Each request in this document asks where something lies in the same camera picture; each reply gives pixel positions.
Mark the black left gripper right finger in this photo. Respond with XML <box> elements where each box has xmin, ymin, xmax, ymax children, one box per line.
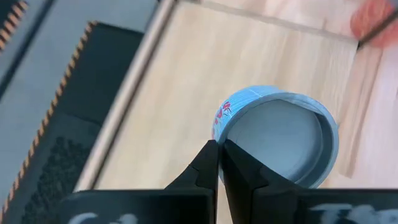
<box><xmin>220</xmin><ymin>139</ymin><xmax>398</xmax><ymax>224</ymax></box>

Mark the short orange can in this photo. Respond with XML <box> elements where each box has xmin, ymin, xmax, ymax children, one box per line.
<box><xmin>350</xmin><ymin>0</ymin><xmax>398</xmax><ymax>49</ymax></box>

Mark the black hazard-striped floor mat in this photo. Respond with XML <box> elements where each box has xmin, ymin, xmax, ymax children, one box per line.
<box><xmin>0</xmin><ymin>0</ymin><xmax>29</xmax><ymax>52</ymax></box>

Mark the short blue floral can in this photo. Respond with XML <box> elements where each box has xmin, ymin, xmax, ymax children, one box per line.
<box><xmin>211</xmin><ymin>85</ymin><xmax>340</xmax><ymax>190</ymax></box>

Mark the black mat with textured patch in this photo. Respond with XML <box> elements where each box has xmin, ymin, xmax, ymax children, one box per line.
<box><xmin>0</xmin><ymin>20</ymin><xmax>144</xmax><ymax>224</ymax></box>

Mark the wooden shelf with black legs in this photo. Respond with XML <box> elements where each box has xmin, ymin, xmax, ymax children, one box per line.
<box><xmin>73</xmin><ymin>0</ymin><xmax>398</xmax><ymax>191</ymax></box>

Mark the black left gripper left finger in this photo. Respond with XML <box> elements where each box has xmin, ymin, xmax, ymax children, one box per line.
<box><xmin>57</xmin><ymin>139</ymin><xmax>220</xmax><ymax>224</ymax></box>

